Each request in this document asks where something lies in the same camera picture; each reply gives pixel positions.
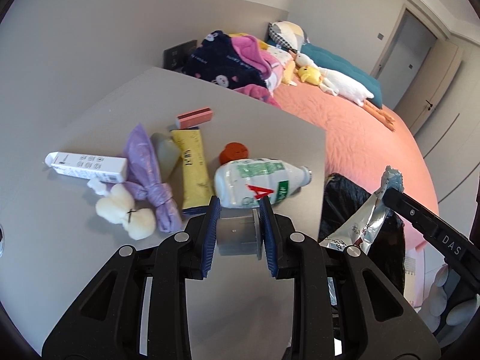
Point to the pink bed cover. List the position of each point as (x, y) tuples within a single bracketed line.
[(356, 138)]

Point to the round metal object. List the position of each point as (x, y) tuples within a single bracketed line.
[(1, 240)]

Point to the small translucent plastic bottle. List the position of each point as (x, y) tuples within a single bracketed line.
[(167, 153)]

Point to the black trash bag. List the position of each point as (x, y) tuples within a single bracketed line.
[(341, 198)]

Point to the pink sanding block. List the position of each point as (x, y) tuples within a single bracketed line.
[(195, 117)]

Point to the white cardboard thermometer box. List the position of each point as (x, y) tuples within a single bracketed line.
[(90, 167)]

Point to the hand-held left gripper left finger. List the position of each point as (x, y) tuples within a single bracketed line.
[(210, 228)]

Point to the orange round lid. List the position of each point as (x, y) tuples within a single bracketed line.
[(234, 152)]

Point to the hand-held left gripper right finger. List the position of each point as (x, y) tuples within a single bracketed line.
[(267, 232)]

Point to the yellow snack packet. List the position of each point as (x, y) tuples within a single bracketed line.
[(195, 168)]

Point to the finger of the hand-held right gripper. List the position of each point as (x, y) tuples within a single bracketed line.
[(408, 208)]

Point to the yellow duck plush toy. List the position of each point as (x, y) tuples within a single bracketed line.
[(309, 75)]

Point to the grey plastic cylinder cap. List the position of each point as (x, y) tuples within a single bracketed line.
[(236, 236)]

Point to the teal cushion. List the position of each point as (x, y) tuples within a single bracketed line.
[(337, 62)]

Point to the silver foil packet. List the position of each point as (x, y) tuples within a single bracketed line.
[(360, 225)]

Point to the pink fleece blanket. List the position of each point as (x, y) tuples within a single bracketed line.
[(251, 50)]

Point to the grey braided cushion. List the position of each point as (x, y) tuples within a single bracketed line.
[(431, 296)]

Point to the purple knotted plastic bag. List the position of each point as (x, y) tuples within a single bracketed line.
[(142, 157)]

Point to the checkered patchwork pillow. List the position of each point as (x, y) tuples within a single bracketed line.
[(288, 32)]

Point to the navy printed fleece blanket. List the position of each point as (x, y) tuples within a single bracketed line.
[(217, 60)]

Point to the white fluffy cotton bundle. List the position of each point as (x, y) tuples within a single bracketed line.
[(120, 202)]

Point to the white goose plush toy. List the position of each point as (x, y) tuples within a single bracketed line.
[(341, 82)]

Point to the black wall switch panel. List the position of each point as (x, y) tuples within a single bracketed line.
[(176, 55)]

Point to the white plastic bottle green label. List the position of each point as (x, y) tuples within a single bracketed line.
[(240, 183)]

